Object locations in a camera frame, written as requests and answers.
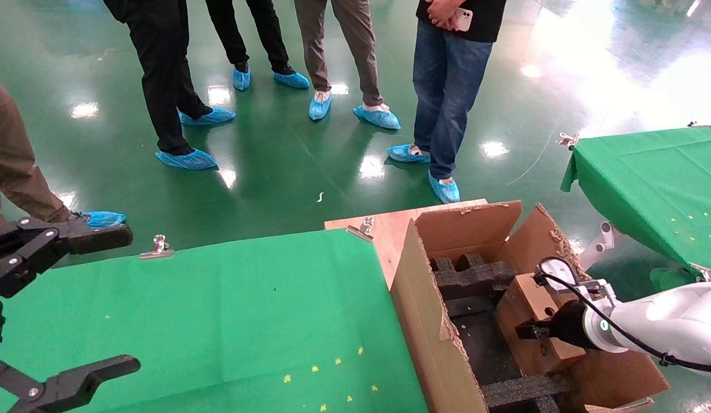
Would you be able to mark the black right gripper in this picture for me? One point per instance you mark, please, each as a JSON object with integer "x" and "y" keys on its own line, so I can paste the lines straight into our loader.
{"x": 570, "y": 327}

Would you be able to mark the small cardboard box with hole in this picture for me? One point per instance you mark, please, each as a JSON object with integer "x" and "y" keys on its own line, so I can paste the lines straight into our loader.
{"x": 519, "y": 304}

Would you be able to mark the white smartphone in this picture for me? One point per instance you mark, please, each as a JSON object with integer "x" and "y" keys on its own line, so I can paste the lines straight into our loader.
{"x": 465, "y": 20}

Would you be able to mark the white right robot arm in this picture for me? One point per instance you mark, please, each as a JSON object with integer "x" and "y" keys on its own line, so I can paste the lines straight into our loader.
{"x": 676, "y": 321}

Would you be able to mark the large open cardboard carton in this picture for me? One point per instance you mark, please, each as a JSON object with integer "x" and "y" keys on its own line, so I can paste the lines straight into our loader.
{"x": 424, "y": 321}

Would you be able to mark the bystander hand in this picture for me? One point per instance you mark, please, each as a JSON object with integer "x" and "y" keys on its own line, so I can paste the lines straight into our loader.
{"x": 443, "y": 14}

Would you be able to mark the blue shoe cover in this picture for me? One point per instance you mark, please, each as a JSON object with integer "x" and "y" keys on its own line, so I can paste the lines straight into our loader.
{"x": 445, "y": 191}
{"x": 292, "y": 80}
{"x": 404, "y": 154}
{"x": 186, "y": 159}
{"x": 103, "y": 219}
{"x": 378, "y": 117}
{"x": 319, "y": 107}
{"x": 209, "y": 117}
{"x": 241, "y": 78}

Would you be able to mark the white metal table leg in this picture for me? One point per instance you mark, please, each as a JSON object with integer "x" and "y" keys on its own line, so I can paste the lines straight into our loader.
{"x": 602, "y": 238}

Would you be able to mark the large green tablecloth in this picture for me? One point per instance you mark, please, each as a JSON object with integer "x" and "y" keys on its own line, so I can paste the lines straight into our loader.
{"x": 218, "y": 310}

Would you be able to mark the person in brown trousers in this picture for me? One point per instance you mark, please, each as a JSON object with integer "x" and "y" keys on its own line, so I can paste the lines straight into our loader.
{"x": 11, "y": 149}

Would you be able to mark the green tablecloth on side table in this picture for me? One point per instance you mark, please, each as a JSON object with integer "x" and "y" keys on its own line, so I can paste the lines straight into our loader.
{"x": 648, "y": 166}

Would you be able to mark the person in black trousers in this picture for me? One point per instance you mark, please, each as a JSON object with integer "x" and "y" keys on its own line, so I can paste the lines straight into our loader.
{"x": 235, "y": 28}
{"x": 160, "y": 69}

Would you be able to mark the person in blue jeans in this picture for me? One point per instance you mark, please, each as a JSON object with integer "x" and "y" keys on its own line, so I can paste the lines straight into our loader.
{"x": 447, "y": 86}

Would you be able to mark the person in olive trousers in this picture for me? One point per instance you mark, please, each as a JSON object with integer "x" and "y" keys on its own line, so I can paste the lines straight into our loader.
{"x": 315, "y": 46}

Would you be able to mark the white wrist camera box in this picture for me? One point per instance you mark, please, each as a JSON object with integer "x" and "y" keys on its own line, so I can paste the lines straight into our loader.
{"x": 559, "y": 269}

